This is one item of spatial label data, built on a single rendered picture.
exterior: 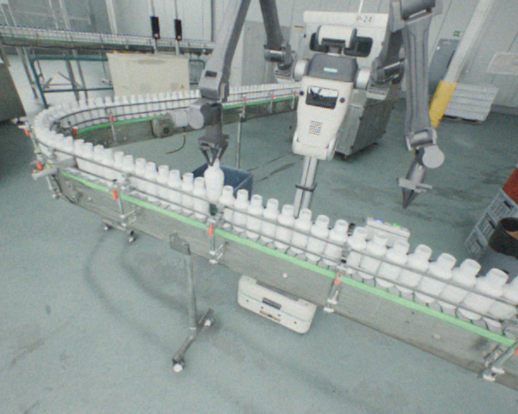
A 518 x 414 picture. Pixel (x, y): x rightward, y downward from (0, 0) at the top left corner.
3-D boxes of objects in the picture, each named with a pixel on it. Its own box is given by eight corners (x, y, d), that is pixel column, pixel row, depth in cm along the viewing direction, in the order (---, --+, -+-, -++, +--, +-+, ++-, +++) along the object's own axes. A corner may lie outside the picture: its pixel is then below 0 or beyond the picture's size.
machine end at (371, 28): (327, 127, 604) (351, 21, 497) (382, 144, 535) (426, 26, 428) (285, 141, 499) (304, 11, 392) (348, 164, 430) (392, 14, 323)
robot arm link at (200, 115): (230, 83, 79) (205, 78, 81) (208, 87, 69) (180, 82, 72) (229, 122, 85) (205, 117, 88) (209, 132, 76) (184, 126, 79)
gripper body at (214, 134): (196, 144, 86) (195, 122, 82) (213, 136, 94) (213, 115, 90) (213, 149, 84) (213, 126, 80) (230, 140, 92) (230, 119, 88)
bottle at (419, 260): (393, 290, 84) (414, 251, 75) (393, 277, 88) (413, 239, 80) (413, 297, 82) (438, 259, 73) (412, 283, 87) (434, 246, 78)
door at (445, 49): (415, 100, 1046) (439, 38, 933) (414, 100, 1053) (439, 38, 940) (444, 104, 1016) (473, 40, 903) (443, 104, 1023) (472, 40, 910)
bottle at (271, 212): (278, 241, 98) (284, 205, 89) (262, 243, 96) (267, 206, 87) (273, 231, 103) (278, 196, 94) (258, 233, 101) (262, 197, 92)
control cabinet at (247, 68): (248, 103, 734) (253, 20, 631) (261, 108, 707) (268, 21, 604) (226, 106, 680) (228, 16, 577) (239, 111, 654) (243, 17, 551)
